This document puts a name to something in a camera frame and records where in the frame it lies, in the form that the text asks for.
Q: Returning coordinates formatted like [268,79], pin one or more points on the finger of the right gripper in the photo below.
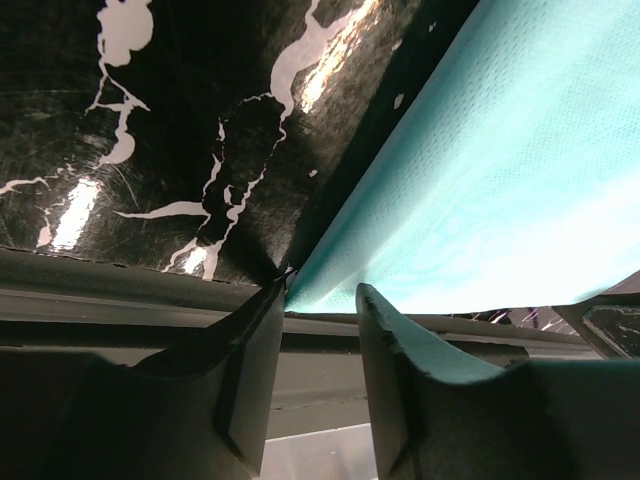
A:
[608,323]

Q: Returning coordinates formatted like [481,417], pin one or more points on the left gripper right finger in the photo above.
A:
[437,412]

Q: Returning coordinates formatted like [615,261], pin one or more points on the teal t-shirt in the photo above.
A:
[511,181]

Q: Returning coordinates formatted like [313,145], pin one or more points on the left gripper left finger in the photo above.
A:
[196,410]

